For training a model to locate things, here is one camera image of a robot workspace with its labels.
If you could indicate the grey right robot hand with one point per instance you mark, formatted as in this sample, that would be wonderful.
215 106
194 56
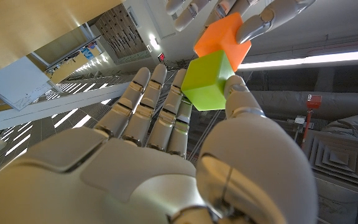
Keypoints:
166 174

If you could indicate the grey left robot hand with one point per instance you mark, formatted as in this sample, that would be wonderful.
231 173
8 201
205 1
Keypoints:
269 15

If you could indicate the orange magnetic block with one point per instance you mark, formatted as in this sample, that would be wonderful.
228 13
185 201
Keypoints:
221 39

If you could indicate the green magnetic block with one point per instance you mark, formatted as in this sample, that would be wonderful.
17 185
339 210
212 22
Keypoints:
205 82

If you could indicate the long ceiling light strip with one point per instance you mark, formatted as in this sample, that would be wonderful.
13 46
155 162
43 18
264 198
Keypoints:
315 58

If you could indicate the red ceiling pipe fixture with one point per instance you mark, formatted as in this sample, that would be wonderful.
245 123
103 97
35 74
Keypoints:
311 109

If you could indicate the red exit sign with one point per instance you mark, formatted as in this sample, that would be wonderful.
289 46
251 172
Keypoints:
161 57

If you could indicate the white ceiling beam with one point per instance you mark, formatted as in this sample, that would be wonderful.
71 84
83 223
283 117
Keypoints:
51 105

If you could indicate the square ceiling air diffuser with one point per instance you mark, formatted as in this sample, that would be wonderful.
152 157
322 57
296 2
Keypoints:
340 158

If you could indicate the white board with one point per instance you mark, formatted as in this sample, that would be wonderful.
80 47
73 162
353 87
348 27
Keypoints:
17 82

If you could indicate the grey insulated ceiling duct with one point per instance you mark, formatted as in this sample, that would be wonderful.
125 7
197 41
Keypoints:
306 104

